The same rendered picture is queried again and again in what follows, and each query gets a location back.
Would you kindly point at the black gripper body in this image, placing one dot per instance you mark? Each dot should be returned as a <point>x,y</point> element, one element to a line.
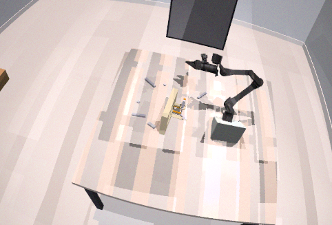
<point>202,66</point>

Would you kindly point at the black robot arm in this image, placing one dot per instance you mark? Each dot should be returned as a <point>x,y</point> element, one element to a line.
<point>231,101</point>

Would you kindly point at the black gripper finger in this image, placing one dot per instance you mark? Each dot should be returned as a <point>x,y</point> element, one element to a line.
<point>191,63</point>

